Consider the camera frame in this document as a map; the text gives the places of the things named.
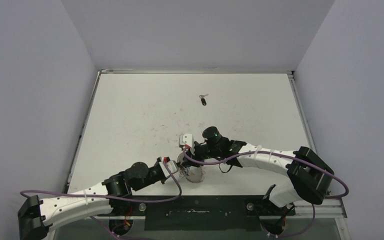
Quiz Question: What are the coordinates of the far key with black tag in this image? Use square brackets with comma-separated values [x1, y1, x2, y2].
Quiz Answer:
[199, 94, 208, 106]

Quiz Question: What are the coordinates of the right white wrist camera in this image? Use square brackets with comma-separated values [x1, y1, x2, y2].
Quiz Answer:
[178, 133, 195, 155]

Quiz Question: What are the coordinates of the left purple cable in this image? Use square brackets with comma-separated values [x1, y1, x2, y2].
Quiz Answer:
[19, 160, 184, 240]

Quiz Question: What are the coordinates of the metal keyring chain loop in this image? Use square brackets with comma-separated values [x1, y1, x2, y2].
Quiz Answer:
[176, 152, 207, 184]

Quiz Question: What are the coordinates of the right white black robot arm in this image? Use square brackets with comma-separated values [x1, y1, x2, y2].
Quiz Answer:
[178, 126, 335, 208]

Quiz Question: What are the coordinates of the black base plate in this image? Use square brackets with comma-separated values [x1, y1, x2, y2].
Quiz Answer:
[104, 195, 296, 232]

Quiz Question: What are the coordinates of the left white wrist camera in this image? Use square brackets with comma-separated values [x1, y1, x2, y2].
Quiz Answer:
[157, 157, 179, 182]

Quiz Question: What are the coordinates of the aluminium frame rail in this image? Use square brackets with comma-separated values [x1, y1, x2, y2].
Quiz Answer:
[48, 195, 348, 220]

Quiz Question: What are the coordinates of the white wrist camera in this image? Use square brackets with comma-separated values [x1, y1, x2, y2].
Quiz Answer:
[178, 133, 195, 155]
[157, 157, 179, 182]

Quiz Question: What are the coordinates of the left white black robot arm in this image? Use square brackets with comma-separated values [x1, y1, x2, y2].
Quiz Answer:
[17, 157, 179, 240]

